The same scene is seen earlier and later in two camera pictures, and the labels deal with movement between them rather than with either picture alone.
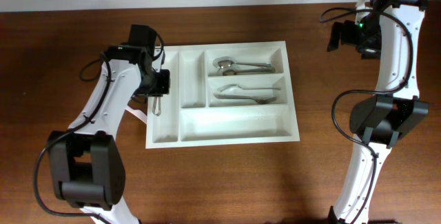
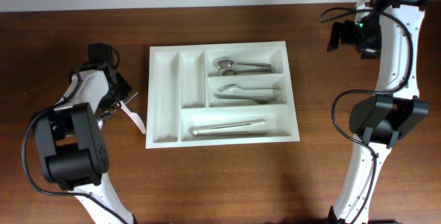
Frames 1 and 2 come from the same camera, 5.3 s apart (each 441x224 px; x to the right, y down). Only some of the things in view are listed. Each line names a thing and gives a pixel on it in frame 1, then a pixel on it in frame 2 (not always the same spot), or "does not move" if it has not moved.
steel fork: (223, 87) does not move
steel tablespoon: (228, 62) does not move
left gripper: (163, 87) to (126, 88)
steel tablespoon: (233, 71) does not move
